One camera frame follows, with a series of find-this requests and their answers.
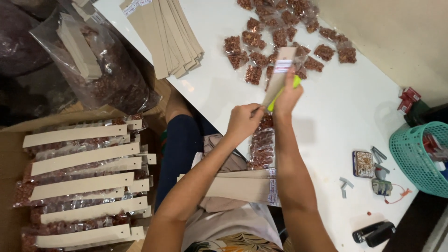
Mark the person's right hand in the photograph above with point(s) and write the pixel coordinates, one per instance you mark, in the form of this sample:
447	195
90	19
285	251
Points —
286	99

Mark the person's left hand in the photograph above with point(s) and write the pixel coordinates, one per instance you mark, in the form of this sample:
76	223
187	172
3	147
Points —
240	121

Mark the person's right fingers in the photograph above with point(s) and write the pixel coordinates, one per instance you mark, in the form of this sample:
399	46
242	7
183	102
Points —
293	82

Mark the person's left fingers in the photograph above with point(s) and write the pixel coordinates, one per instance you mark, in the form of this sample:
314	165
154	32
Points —
257	112

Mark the beige cardboard strip white label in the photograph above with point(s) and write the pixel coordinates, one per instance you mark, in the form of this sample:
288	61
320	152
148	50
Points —
278	75

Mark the green stapler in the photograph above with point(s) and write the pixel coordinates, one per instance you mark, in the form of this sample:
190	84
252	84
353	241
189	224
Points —
276	98

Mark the pile of small peanut packets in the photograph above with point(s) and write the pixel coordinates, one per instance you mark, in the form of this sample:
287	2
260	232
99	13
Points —
280	38

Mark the beige cloth bag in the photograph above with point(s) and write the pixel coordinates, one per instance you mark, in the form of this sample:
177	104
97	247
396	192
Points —
224	161

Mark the short stack of labelled strips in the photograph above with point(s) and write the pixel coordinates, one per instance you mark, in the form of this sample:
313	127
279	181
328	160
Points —
241	187

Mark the person's navy trouser leg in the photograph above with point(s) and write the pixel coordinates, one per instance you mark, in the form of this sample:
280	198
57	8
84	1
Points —
178	154

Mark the patterned flat tin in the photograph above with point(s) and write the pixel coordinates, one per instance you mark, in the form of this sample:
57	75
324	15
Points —
363	164

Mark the grey staple bar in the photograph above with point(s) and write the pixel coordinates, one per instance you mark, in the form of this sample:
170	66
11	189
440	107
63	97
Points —
378	154
382	168
345	184

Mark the red staple boxes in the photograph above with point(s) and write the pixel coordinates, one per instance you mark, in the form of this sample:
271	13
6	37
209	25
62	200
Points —
407	99

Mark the fanned stack of cardboard strips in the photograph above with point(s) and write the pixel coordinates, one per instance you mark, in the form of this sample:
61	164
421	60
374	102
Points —
164	35

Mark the person's patterned shirt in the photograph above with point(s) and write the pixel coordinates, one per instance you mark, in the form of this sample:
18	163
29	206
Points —
231	231

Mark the dark green box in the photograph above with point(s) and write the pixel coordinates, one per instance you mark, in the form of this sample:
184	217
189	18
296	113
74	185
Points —
418	113

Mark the teal plastic basket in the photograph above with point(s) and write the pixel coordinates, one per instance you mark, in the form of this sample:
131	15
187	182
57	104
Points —
416	157

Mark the red boxes inside basket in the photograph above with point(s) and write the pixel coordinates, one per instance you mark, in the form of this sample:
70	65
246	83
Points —
434	147

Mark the large clear bag of peanuts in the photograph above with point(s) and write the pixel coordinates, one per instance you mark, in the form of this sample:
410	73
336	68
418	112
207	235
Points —
101	66

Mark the black stapler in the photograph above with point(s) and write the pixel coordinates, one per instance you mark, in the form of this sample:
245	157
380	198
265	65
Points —
374	232

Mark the cardboard box of packet strips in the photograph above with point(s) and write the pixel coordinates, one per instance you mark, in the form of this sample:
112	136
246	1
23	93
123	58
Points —
80	185

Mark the dark plastic bag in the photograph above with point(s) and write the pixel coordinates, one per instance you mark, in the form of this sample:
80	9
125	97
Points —
21	38

